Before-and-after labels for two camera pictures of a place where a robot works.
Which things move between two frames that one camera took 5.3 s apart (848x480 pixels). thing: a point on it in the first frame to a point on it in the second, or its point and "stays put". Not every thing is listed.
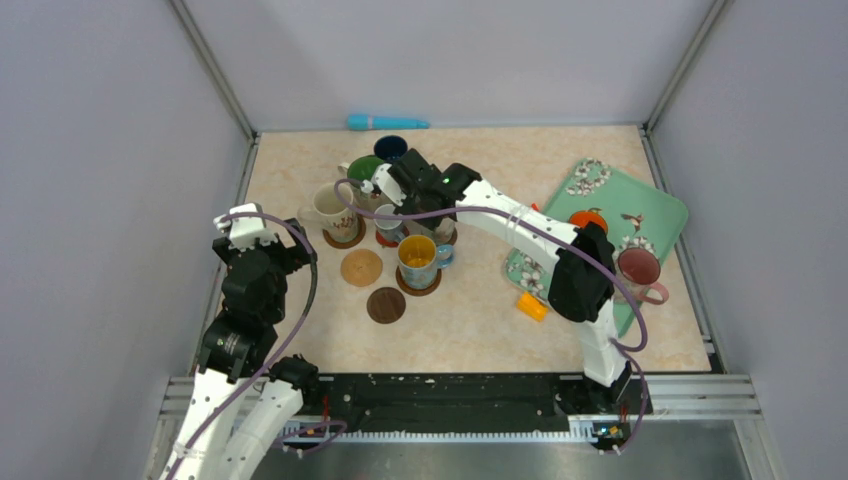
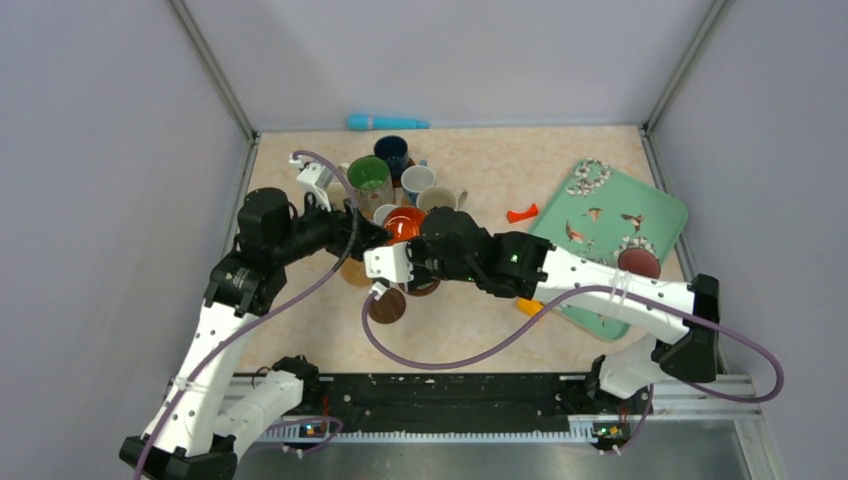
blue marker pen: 366,122 stays put
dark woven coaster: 386,305 stays put
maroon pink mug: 639,269 stays put
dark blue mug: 390,147 stays put
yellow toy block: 531,306 stays put
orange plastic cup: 583,217 to 404,222
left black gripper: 296,254 to 352,234
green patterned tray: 639,216 stays put
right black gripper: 427,223 to 413,250
